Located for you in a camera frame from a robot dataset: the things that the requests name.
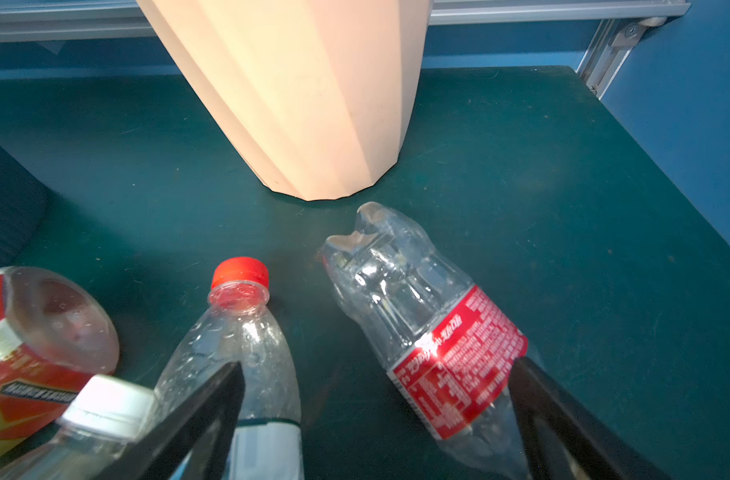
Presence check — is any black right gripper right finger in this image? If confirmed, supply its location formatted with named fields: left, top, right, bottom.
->
left=508, top=357, right=668, bottom=479

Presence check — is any red yellow tea bottle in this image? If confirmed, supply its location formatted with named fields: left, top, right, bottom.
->
left=0, top=266, right=120, bottom=457

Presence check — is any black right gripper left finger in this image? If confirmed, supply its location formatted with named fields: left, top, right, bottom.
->
left=96, top=362, right=245, bottom=479

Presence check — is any clear bottle red cap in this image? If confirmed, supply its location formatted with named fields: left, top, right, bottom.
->
left=147, top=257, right=304, bottom=479

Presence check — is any clear bottle white cap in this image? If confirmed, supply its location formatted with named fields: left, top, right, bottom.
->
left=0, top=375, right=156, bottom=479

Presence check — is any crushed clear bottle red label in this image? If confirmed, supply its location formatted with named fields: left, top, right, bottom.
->
left=321, top=202, right=540, bottom=479

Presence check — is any peach ribbed flower pot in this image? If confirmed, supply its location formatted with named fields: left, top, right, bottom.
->
left=140, top=1, right=432, bottom=201

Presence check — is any blue ribbed trash bin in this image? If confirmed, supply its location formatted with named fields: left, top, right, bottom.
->
left=0, top=146, right=49, bottom=267

